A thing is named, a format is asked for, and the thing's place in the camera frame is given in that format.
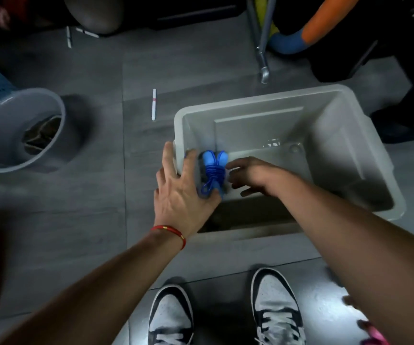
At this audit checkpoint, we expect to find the grey plastic storage bin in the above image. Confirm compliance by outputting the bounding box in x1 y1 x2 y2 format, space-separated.
173 84 408 234

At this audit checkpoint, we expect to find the person's right shoe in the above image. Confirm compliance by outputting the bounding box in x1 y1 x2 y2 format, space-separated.
250 267 307 345

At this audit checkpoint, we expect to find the person's shoe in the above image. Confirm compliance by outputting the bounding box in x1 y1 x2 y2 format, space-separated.
250 267 307 345
148 285 195 345

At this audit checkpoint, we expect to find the pink thin cord jump rope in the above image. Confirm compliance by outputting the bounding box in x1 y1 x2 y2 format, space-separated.
358 319 391 345

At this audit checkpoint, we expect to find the brown ball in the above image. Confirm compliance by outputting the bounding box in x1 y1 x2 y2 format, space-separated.
63 0 125 35

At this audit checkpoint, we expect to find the multicoloured hula hoop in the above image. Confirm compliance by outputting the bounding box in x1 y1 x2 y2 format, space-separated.
268 0 364 56

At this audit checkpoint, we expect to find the red string bracelet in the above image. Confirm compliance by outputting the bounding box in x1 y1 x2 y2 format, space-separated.
150 225 187 251

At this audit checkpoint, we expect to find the person's left hand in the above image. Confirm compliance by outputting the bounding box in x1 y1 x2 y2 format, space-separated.
153 141 223 241

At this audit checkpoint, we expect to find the brown tangled strap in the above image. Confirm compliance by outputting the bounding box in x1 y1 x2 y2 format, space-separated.
21 115 63 156

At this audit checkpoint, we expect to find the blue skipping rope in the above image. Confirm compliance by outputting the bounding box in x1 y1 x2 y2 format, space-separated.
199 149 229 200

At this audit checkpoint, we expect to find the person's right hand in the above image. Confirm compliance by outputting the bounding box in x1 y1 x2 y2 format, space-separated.
225 157 301 198

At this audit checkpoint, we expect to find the black weight machine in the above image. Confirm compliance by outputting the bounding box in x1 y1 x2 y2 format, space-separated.
275 0 414 144

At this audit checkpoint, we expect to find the grey plastic basin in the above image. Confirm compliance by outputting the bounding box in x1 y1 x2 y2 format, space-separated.
0 87 66 173

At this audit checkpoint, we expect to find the person's left shoe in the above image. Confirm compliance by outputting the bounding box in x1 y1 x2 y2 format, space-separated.
148 285 195 345

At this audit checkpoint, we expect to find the person's left forearm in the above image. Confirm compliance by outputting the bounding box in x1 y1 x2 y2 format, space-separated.
0 231 186 345

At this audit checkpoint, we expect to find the person's right forearm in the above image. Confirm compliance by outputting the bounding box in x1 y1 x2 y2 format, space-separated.
278 175 414 345

